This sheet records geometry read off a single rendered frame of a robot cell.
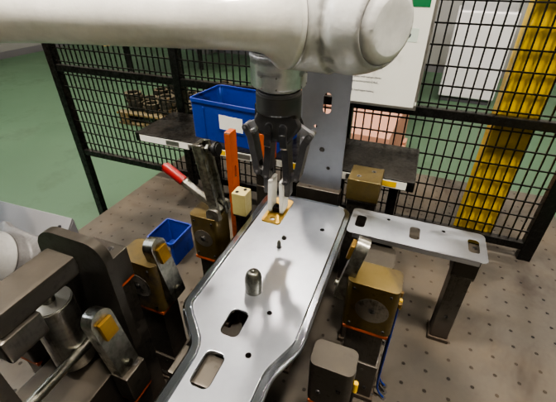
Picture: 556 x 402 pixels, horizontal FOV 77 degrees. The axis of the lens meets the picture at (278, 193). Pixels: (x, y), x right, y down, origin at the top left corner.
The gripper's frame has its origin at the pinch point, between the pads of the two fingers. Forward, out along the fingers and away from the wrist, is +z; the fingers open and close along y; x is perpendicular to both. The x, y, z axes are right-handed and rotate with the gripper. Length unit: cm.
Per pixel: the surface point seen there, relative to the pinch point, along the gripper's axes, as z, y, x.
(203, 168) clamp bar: -3.3, -15.1, -1.7
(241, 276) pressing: 13.4, -3.3, -10.6
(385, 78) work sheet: -9, 12, 54
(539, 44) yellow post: -21, 47, 58
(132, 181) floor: 115, -182, 136
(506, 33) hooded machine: 28, 104, 449
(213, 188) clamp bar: 1.4, -13.6, -1.0
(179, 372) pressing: 13.1, -3.0, -31.1
